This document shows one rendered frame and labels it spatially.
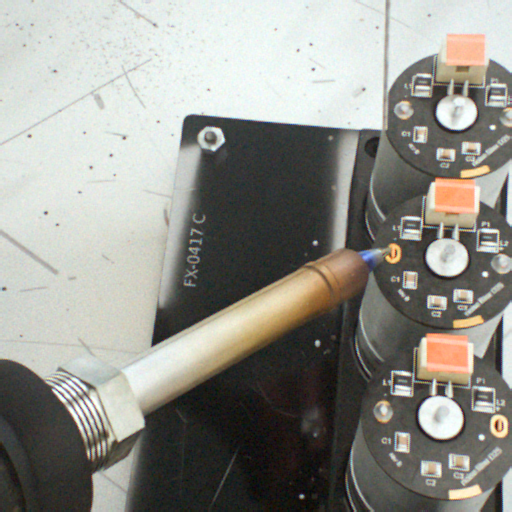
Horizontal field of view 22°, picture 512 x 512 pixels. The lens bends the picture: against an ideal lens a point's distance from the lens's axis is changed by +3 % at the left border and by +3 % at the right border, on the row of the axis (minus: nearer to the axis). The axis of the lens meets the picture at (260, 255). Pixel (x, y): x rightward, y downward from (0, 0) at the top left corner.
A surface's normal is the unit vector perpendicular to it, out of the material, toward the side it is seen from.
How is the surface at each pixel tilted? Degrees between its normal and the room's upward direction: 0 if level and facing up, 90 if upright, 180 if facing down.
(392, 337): 90
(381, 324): 90
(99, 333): 0
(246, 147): 0
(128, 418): 39
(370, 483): 90
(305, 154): 0
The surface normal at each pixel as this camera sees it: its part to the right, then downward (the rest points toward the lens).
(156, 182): 0.01, -0.39
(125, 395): 0.61, -0.17
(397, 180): -0.75, 0.61
